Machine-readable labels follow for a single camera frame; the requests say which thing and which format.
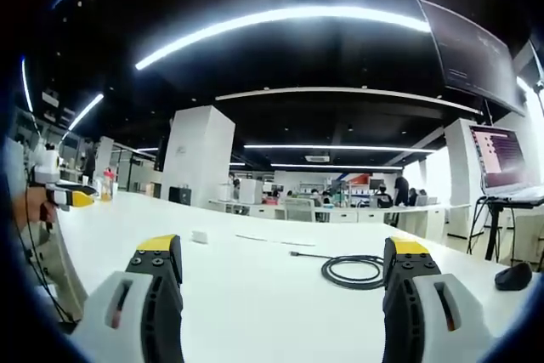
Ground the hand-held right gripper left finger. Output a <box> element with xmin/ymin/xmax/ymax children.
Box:
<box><xmin>71</xmin><ymin>234</ymin><xmax>184</xmax><ymax>363</ymax></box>

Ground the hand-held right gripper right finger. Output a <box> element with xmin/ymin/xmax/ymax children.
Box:
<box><xmin>382</xmin><ymin>235</ymin><xmax>502</xmax><ymax>363</ymax></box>

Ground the black Type-C cable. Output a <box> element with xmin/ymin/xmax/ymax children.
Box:
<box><xmin>290</xmin><ymin>250</ymin><xmax>388</xmax><ymax>292</ymax></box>

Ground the white desk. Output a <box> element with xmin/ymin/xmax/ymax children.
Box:
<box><xmin>54</xmin><ymin>190</ymin><xmax>544</xmax><ymax>363</ymax></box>

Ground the orange drink bottle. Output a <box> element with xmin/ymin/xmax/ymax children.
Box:
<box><xmin>100</xmin><ymin>167</ymin><xmax>116</xmax><ymax>202</ymax></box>

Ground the black computer mouse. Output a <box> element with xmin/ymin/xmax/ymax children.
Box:
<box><xmin>494</xmin><ymin>262</ymin><xmax>534</xmax><ymax>292</ymax></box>

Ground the black box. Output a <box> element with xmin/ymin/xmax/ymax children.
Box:
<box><xmin>167</xmin><ymin>186</ymin><xmax>192</xmax><ymax>206</ymax></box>

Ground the white office chair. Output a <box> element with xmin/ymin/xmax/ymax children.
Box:
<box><xmin>283</xmin><ymin>198</ymin><xmax>316</xmax><ymax>223</ymax></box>

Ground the open laptop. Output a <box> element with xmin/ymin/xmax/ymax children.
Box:
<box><xmin>467</xmin><ymin>123</ymin><xmax>544</xmax><ymax>202</ymax></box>

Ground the large dark monitor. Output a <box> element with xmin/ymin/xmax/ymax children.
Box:
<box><xmin>416</xmin><ymin>0</ymin><xmax>527</xmax><ymax>116</ymax></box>

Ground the thin black cable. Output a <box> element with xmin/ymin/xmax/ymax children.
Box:
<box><xmin>11</xmin><ymin>186</ymin><xmax>77</xmax><ymax>325</ymax></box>

